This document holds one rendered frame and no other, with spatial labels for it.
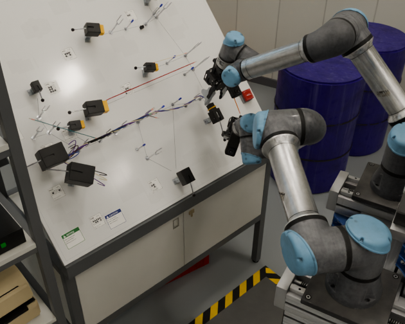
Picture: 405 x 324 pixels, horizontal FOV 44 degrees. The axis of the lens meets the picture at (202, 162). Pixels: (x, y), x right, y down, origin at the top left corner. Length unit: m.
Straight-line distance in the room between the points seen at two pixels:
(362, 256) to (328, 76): 1.98
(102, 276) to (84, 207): 0.33
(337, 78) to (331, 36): 1.51
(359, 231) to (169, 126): 1.12
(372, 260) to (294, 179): 0.29
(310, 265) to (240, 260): 1.81
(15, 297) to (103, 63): 0.98
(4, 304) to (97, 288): 0.39
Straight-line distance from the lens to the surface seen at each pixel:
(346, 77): 3.18
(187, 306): 2.82
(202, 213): 2.33
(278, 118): 1.49
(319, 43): 1.65
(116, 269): 2.15
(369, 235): 1.29
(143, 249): 2.18
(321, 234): 1.27
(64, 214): 1.93
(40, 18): 2.15
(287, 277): 1.52
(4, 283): 1.96
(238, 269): 3.00
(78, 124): 1.94
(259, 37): 4.69
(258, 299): 2.87
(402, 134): 1.71
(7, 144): 1.50
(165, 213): 2.07
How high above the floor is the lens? 2.26
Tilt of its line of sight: 37 degrees down
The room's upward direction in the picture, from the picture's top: 1 degrees clockwise
